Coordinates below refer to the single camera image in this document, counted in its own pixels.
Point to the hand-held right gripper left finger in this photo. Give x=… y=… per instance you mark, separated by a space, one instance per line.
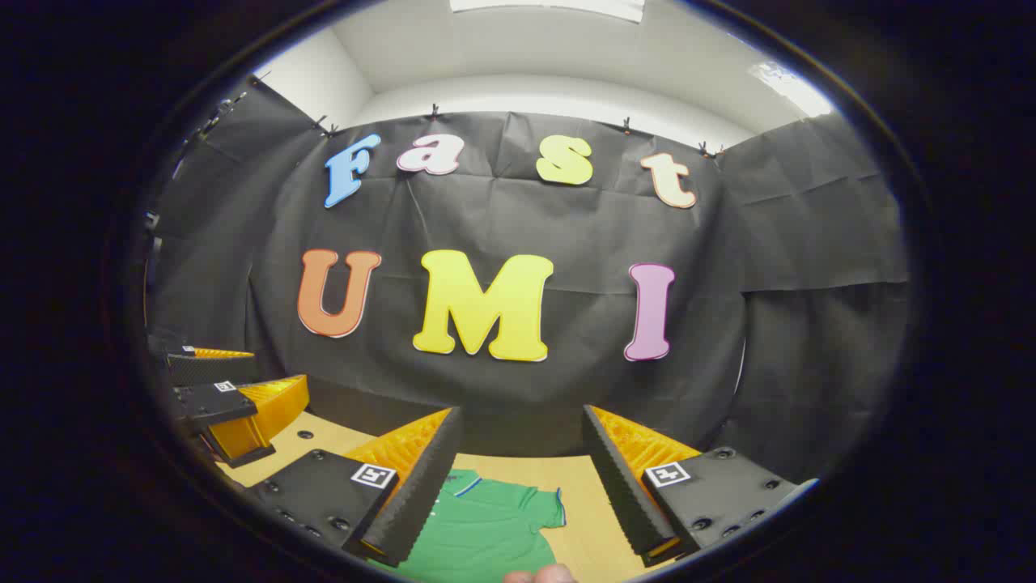
x=421 y=494

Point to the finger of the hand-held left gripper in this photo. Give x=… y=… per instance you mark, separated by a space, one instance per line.
x=214 y=405
x=202 y=368

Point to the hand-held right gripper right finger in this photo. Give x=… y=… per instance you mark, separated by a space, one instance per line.
x=623 y=486

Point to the green T-shirt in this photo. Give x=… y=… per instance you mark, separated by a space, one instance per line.
x=486 y=526

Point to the black backdrop cloth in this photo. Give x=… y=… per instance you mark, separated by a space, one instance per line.
x=591 y=243

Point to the ceiling light panel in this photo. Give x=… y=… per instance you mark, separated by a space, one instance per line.
x=546 y=6

